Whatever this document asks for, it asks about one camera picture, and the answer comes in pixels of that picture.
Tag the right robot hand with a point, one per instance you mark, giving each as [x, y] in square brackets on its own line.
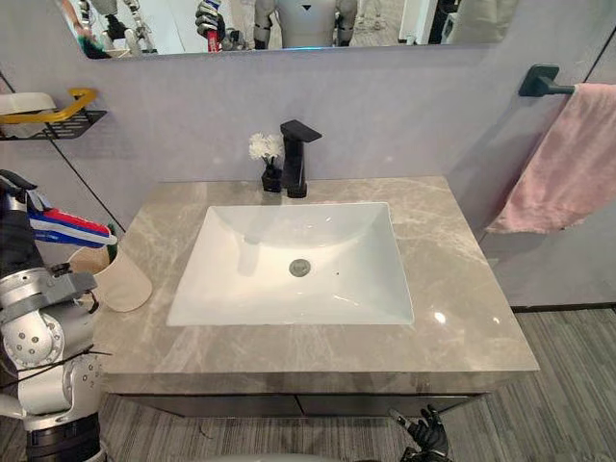
[428, 435]

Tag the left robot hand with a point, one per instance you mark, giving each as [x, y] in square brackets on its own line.
[17, 240]

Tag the red white blue toothpaste tube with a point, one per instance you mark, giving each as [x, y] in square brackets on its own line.
[72, 228]

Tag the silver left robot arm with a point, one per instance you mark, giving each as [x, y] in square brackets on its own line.
[43, 346]

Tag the dark green toothbrush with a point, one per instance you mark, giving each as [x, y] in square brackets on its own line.
[112, 250]

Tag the beige cup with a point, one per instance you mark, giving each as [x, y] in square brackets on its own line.
[126, 281]

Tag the yellow curved plastic holder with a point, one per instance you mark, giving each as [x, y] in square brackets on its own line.
[72, 108]

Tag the grey metal sink drain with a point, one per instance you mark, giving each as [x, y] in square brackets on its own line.
[300, 267]

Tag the white rectangular sink basin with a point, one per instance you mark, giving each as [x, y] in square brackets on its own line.
[293, 269]

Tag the white flowers in black vase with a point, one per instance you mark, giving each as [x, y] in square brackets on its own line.
[269, 159]

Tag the black faucet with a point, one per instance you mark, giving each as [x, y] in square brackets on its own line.
[294, 163]

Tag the pink towel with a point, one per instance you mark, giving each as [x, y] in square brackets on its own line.
[563, 163]

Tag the black towel bar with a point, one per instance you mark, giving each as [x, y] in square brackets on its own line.
[544, 84]

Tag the black perforated wall shelf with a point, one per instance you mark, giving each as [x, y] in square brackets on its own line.
[62, 126]

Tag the wall mirror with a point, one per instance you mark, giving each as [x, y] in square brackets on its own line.
[289, 24]

